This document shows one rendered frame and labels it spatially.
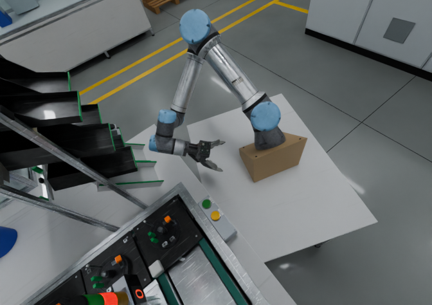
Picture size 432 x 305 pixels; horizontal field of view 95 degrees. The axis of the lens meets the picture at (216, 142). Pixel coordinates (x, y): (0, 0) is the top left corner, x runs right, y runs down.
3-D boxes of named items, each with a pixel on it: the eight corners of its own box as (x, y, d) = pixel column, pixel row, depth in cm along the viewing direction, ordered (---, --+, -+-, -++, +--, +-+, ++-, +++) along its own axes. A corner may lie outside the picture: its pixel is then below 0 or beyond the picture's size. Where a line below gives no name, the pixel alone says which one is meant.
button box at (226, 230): (210, 197, 101) (208, 194, 96) (238, 232, 89) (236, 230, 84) (199, 206, 99) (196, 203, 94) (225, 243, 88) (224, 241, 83)
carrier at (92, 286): (132, 231, 93) (116, 225, 83) (153, 280, 80) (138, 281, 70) (83, 268, 88) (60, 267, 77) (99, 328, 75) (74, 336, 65)
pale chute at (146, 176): (153, 166, 107) (156, 161, 105) (161, 186, 100) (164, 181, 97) (93, 167, 88) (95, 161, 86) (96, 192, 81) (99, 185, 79)
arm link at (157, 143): (149, 134, 84) (146, 153, 86) (175, 139, 86) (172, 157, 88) (152, 130, 91) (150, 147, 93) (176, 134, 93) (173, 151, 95)
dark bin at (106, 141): (110, 127, 77) (107, 112, 72) (115, 151, 70) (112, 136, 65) (13, 140, 64) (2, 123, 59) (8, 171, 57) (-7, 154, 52)
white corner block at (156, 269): (161, 260, 84) (157, 258, 81) (166, 269, 82) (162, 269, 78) (152, 268, 83) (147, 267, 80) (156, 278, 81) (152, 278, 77)
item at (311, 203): (281, 96, 141) (281, 93, 138) (375, 223, 88) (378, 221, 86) (187, 128, 139) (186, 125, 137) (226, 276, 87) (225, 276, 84)
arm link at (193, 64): (197, 24, 93) (165, 120, 106) (192, 16, 82) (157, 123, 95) (220, 34, 93) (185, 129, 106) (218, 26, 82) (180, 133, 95)
